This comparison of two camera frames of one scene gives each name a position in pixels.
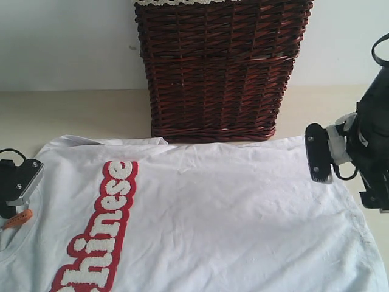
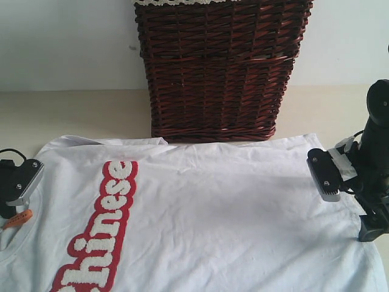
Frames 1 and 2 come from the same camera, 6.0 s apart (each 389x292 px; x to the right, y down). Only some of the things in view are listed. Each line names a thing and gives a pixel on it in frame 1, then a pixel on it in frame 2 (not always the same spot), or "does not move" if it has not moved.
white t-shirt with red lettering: (129, 213) does not move
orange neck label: (20, 219) does not move
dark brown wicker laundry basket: (217, 72) does not move
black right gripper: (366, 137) → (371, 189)
